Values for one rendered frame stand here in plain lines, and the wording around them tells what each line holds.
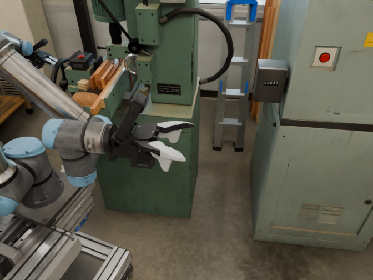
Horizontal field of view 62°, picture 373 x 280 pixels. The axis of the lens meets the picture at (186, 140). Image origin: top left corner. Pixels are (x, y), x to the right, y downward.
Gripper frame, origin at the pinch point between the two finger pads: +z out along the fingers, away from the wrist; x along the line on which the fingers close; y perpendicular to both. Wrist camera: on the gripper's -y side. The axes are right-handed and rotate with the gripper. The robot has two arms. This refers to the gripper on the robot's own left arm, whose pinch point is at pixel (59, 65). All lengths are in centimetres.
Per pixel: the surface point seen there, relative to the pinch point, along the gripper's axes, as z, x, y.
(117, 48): 28.3, 13.3, -34.6
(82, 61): 16.7, 20.0, -22.3
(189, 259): 119, 51, 40
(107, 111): 40, 42, -19
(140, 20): 35, 30, -60
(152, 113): 59, 28, -21
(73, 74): 14.6, 19.9, -12.5
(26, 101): -41, -68, 99
